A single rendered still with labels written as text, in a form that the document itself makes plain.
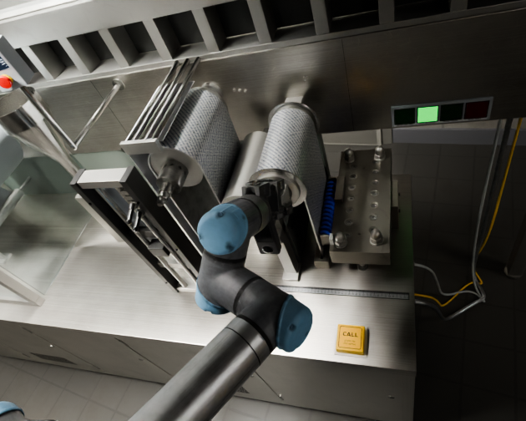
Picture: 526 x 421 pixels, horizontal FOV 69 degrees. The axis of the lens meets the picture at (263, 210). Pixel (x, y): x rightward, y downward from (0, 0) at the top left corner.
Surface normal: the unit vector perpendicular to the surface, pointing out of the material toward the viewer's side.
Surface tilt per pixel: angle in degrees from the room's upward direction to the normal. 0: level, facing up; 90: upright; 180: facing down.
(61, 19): 90
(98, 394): 0
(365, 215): 0
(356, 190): 0
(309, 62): 90
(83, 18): 90
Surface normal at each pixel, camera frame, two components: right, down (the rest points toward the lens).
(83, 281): -0.28, -0.62
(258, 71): -0.21, 0.79
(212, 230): -0.33, 0.20
